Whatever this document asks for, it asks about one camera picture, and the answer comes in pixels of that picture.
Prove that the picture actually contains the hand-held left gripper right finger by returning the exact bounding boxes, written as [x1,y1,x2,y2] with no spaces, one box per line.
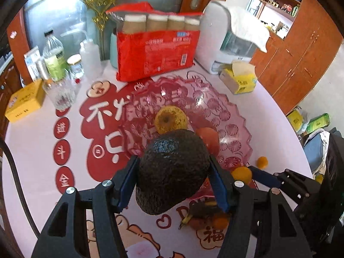
[208,154,313,258]

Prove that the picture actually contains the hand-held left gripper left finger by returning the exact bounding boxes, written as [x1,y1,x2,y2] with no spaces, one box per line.
[39,156,141,258]

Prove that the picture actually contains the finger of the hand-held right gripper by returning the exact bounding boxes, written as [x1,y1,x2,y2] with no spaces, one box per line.
[277,169,320,207]
[248,166,283,191]

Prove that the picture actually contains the orange mandarin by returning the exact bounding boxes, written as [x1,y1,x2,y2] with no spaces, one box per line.
[211,214,231,231]
[231,166,253,182]

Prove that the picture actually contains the dark green avocado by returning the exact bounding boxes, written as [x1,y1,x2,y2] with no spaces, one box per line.
[135,130,211,215]

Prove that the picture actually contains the pink glass fruit plate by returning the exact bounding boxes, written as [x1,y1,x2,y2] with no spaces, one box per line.
[118,76,253,171]

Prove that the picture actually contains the bruised banana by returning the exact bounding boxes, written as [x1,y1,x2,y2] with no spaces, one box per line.
[179,199,232,230]

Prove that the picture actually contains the blue chair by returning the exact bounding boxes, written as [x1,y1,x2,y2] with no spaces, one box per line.
[303,129,332,176]

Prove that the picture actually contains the red tomato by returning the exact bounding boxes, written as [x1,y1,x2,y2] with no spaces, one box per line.
[195,127,221,157]

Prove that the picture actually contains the yellow green packet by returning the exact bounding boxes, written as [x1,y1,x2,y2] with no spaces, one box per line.
[286,109,305,133]

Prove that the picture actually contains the yellow apple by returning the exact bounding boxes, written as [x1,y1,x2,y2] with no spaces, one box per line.
[154,106,188,135]

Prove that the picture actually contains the yellow tissue box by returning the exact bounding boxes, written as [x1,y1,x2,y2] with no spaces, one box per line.
[219,61,258,95]

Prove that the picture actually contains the clear glass tumbler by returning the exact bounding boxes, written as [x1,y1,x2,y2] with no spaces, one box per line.
[42,77,79,111]

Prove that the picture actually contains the small glass jar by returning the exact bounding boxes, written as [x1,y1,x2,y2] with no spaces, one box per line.
[67,54,85,80]

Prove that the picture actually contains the yellow cardboard box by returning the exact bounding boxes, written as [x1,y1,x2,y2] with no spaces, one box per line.
[5,79,46,123]

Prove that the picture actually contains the white squeeze bottle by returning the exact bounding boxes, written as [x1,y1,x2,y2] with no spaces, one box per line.
[79,29,103,79]

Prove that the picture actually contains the teal vase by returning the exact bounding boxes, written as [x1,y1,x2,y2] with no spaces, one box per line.
[110,31,120,70]

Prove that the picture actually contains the red pack of paper cups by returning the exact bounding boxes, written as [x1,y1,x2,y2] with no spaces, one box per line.
[105,2,205,83]

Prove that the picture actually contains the white water dispenser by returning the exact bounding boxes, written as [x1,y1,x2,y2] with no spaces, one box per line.
[194,0,260,75]

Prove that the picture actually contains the green label plastic bottle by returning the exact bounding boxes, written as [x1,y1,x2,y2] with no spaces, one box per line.
[42,30,69,82]

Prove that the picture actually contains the white towel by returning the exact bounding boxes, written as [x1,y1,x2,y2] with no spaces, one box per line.
[215,0,270,54]

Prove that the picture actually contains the white carton box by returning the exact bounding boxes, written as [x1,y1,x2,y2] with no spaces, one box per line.
[24,46,45,82]

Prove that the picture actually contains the dark wooden side cabinet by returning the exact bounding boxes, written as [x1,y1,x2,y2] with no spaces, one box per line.
[0,9,34,137]

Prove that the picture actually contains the grey refrigerator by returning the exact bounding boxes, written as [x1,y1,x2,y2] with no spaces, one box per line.
[23,0,189,62]

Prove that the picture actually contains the gold decorative branches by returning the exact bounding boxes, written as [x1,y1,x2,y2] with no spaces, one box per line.
[77,0,129,33]

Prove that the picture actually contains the black cable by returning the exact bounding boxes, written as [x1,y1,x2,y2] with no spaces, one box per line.
[0,138,41,241]

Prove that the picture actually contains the wooden cabinet with handles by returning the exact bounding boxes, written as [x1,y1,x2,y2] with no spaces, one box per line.
[250,0,344,116]

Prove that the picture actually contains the wooden wall shelf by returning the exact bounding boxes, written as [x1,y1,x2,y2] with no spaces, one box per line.
[251,0,307,39]

